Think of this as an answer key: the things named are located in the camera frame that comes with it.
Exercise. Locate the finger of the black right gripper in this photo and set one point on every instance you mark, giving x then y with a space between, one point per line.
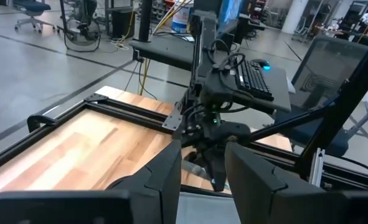
222 171
210 168

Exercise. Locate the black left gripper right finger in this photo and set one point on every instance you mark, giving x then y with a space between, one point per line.
264 193

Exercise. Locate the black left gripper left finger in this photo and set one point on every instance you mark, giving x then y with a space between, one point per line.
158 186

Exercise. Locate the grey cloth napkin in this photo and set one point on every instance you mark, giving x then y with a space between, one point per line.
205 208

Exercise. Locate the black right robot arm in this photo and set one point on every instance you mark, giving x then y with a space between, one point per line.
204 46

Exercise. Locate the black backlit keyboard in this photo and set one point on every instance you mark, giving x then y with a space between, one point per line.
253 81

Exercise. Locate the grey metal mounting plate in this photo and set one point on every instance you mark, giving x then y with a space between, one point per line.
172 119

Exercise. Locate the black keyboard desk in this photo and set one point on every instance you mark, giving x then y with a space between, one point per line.
280 90

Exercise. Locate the black mouse with blue light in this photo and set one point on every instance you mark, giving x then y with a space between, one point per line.
261 63

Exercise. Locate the black standing desk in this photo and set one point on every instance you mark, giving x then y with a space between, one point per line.
165 49

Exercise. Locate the mesh chair with blue seat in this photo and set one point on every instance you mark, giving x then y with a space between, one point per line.
327 71

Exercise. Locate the monitor with blue screen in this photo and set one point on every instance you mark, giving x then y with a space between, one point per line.
230 12

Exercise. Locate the blue and white bucket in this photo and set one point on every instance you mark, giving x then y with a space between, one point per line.
180 21

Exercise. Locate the white round column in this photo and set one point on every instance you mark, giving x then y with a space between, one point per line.
294 15

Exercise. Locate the black desk pole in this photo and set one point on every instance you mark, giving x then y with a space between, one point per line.
145 18

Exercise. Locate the black waste bin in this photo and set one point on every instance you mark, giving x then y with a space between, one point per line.
123 23

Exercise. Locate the black floor fan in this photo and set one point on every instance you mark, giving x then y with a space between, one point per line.
82 31

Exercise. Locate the grey wheeled office chair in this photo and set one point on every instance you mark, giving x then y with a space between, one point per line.
31 6

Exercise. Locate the silver aluminium extrusion post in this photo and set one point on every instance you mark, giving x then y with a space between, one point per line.
316 168

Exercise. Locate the black aluminium table frame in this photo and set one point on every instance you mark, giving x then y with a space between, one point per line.
124 110

